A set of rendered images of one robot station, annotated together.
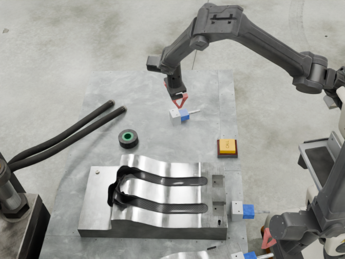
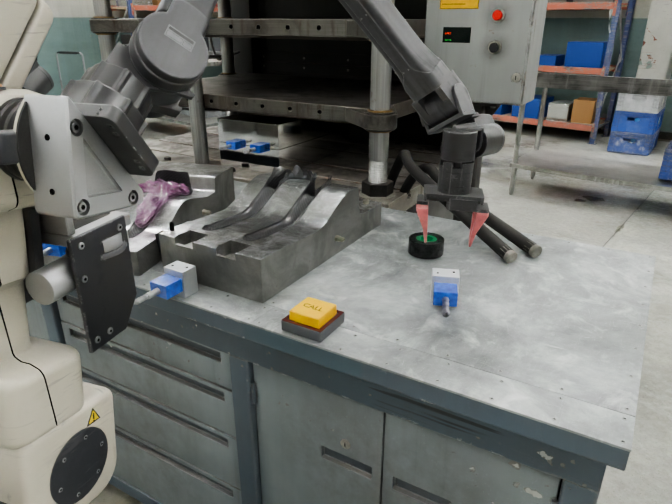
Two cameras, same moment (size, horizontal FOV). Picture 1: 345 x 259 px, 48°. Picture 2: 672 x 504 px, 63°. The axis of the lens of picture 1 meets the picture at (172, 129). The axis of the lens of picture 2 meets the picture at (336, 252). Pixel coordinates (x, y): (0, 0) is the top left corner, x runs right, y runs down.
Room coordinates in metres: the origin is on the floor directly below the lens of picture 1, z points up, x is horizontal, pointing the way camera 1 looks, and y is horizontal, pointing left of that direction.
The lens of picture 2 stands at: (1.32, -0.95, 1.29)
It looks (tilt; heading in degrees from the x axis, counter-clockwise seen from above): 23 degrees down; 114
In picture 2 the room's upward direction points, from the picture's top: straight up
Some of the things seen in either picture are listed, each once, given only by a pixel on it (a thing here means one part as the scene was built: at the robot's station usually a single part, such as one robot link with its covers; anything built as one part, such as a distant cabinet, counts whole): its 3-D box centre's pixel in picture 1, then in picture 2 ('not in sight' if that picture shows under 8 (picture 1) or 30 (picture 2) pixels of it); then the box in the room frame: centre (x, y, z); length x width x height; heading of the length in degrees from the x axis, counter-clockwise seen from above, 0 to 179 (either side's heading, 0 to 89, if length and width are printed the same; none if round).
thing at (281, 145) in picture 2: not in sight; (288, 134); (0.27, 0.94, 0.87); 0.50 x 0.27 x 0.17; 84
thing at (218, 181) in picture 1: (218, 184); (233, 255); (0.75, -0.15, 0.87); 0.05 x 0.05 x 0.04; 84
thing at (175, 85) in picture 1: (174, 79); (454, 180); (1.13, -0.02, 1.03); 0.10 x 0.07 x 0.07; 14
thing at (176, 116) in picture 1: (185, 114); (445, 296); (1.14, -0.06, 0.83); 0.13 x 0.05 x 0.05; 105
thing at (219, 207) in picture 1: (219, 211); (192, 244); (0.64, -0.13, 0.87); 0.05 x 0.05 x 0.04; 84
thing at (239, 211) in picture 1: (250, 211); (162, 288); (0.65, -0.25, 0.83); 0.13 x 0.05 x 0.05; 83
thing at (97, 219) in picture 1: (153, 195); (282, 219); (0.73, 0.08, 0.87); 0.50 x 0.26 x 0.14; 84
